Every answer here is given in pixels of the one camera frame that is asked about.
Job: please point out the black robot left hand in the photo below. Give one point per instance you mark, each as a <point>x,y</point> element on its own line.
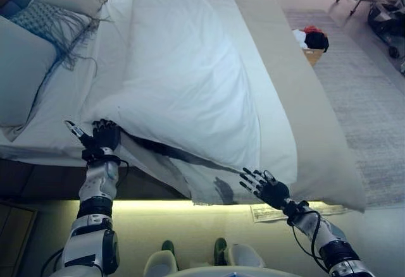
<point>102,139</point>

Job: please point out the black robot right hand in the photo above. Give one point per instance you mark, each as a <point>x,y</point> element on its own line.
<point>275,193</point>

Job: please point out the white duvet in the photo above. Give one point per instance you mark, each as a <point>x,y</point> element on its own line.
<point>190,84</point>

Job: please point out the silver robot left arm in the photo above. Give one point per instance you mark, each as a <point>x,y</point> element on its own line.
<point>88,236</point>

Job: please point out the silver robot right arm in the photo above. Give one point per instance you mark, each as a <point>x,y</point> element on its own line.
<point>335,251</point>

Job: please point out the white bed sheet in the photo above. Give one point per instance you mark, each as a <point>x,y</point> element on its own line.
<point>63,112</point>

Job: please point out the beige bed blanket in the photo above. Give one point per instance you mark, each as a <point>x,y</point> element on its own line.
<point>316,131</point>

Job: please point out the silver robot right leg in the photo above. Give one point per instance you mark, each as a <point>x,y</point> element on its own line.
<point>246,256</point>

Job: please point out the green robot right foot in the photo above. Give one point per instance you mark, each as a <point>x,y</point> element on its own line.
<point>220,248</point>

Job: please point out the green robot foot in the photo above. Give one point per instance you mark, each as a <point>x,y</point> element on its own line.
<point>220,248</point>
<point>167,246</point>

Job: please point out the large grey pillow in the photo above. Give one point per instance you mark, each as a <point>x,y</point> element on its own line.
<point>22,74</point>

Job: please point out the green robot left foot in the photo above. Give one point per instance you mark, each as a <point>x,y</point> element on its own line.
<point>167,246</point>

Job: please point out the grey floor rug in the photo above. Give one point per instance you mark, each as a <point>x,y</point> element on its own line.
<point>364,100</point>

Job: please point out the knitted fringed grey cushion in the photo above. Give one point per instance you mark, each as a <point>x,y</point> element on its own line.
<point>41,21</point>

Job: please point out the dark wooden nightstand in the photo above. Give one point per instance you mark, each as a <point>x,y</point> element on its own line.
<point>16,242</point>

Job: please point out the cardboard box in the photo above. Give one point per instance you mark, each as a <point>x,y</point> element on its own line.
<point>314,57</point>

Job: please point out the white garment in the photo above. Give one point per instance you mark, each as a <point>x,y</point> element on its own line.
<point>299,38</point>

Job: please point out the black garment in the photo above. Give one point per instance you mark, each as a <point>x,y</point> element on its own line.
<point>318,41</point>

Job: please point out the red garment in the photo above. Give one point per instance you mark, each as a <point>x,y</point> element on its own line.
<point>311,29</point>

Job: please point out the black wheeled machine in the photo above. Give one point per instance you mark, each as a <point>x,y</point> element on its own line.
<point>386,17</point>

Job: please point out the dark bed frame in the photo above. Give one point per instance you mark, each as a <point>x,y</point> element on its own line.
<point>47,182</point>

